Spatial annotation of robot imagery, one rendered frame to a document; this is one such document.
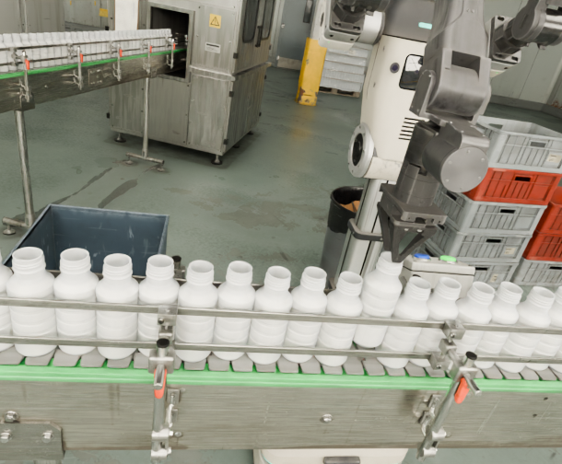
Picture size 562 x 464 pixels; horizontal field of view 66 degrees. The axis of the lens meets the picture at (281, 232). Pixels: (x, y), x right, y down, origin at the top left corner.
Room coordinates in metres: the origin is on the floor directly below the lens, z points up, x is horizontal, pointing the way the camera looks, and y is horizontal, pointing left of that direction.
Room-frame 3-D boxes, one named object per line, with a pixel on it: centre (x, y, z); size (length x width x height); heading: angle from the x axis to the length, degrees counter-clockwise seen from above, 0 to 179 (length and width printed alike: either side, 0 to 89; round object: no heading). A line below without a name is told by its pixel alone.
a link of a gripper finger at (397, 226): (0.59, -0.18, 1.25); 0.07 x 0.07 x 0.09; 12
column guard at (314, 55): (8.33, 0.02, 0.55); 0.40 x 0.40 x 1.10; 12
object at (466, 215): (2.84, -1.34, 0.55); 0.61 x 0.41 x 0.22; 109
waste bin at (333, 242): (2.28, -0.46, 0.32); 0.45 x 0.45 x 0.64
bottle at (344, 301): (0.58, -0.12, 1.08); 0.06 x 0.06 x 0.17
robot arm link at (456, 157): (0.56, -0.19, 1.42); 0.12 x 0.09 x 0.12; 11
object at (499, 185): (2.85, -1.34, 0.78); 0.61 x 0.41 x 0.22; 109
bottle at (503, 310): (0.65, -0.40, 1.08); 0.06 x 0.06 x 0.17
